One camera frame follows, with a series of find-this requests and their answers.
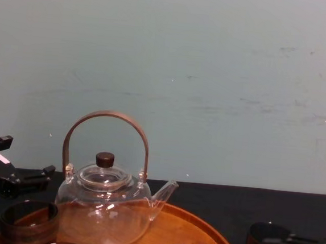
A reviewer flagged black table cloth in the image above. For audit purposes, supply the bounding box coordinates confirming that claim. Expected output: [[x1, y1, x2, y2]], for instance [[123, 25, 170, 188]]
[[0, 166, 326, 244]]

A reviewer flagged round wooden tray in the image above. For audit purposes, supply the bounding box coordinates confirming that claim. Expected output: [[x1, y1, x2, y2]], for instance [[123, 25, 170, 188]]
[[0, 187, 248, 244]]

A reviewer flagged glass teapot lid, dark knob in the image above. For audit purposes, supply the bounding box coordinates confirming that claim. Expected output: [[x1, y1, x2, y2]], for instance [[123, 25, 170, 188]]
[[75, 149, 135, 196]]

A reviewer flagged clear glass teapot, wooden handle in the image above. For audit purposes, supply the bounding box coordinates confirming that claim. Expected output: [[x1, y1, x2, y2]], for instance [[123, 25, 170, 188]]
[[51, 106, 185, 244]]

